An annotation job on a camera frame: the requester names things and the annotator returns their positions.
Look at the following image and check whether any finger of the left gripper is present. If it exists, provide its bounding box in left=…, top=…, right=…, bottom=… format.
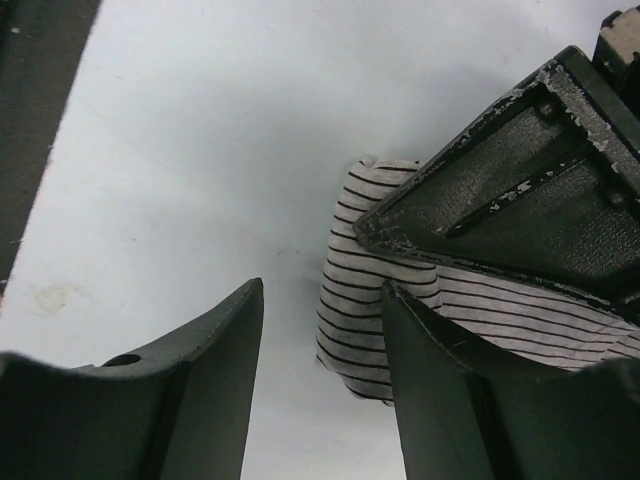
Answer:
left=354, top=46, right=639, bottom=320

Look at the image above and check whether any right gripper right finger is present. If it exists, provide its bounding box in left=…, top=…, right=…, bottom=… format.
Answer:
left=382, top=283, right=639, bottom=479

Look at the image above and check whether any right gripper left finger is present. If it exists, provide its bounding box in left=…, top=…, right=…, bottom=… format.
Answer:
left=1, top=278, right=264, bottom=479

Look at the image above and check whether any grey striped underwear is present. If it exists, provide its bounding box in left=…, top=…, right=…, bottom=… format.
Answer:
left=316, top=158, right=639, bottom=405

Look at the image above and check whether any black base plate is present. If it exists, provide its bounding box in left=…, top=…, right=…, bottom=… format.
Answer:
left=1, top=0, right=101, bottom=288

